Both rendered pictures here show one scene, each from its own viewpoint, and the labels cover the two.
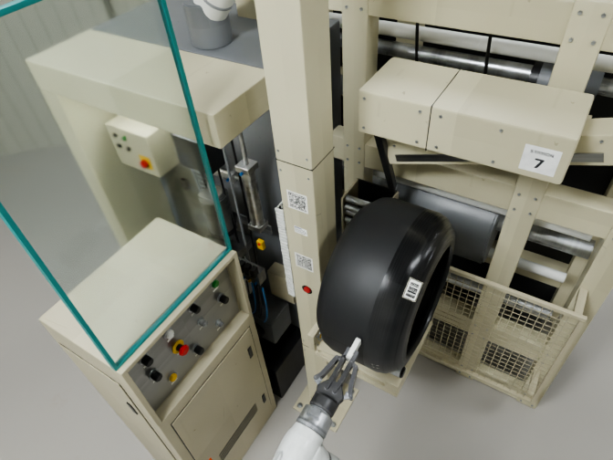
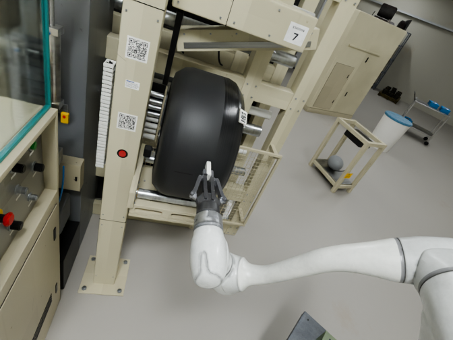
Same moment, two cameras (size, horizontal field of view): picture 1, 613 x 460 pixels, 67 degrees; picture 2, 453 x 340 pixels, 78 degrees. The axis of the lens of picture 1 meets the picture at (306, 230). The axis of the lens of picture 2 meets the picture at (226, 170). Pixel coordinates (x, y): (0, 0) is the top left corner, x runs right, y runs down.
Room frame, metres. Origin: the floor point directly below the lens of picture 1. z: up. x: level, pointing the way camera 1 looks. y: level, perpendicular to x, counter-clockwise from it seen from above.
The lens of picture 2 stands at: (0.19, 0.54, 1.83)
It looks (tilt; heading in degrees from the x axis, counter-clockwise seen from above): 34 degrees down; 305
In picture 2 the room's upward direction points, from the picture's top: 23 degrees clockwise
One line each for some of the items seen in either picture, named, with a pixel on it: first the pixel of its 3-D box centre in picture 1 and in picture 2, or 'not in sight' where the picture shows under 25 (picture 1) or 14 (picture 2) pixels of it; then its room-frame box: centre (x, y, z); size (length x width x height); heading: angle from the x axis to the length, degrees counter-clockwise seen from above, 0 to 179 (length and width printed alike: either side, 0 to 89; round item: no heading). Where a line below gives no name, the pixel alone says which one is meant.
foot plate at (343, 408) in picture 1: (326, 398); (106, 274); (1.15, -0.02, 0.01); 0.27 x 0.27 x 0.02; 54
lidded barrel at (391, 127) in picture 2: not in sight; (387, 131); (1.32, -5.70, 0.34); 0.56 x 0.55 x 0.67; 98
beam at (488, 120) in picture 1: (467, 114); (243, 8); (1.19, -0.51, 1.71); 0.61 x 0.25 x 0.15; 54
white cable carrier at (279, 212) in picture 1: (290, 253); (106, 119); (1.18, 0.07, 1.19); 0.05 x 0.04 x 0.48; 144
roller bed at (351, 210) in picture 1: (368, 220); (144, 110); (1.46, -0.28, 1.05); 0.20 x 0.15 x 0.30; 54
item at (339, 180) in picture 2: not in sight; (344, 155); (1.12, -3.15, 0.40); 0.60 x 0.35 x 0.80; 159
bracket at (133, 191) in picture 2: (336, 306); (138, 173); (1.13, -0.09, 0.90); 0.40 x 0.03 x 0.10; 144
